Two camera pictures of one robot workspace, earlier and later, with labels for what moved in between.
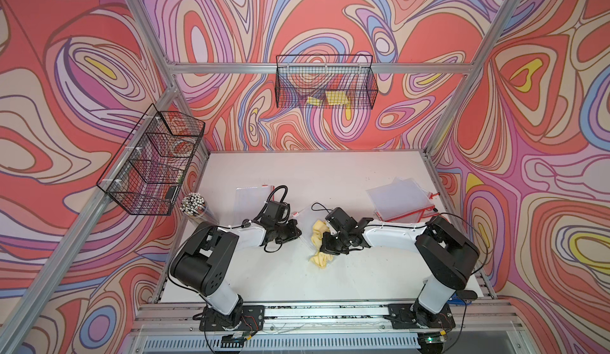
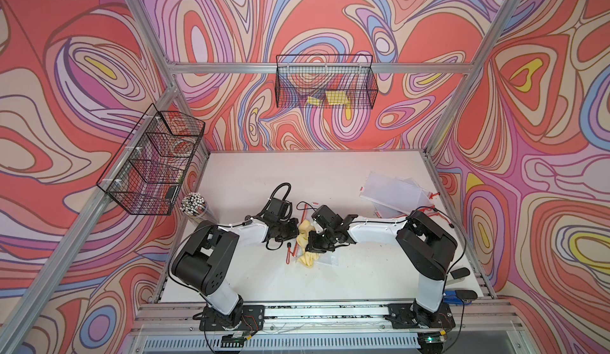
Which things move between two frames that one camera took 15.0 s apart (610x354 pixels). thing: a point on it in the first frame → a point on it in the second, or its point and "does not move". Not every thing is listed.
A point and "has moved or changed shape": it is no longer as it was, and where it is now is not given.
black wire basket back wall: x=326 y=82 does not move
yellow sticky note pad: x=337 y=98 does not move
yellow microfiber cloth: x=320 y=259 has moved or changed shape
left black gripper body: x=284 y=232 does not move
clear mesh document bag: x=249 y=202 → x=328 y=257
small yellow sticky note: x=315 y=101 does not move
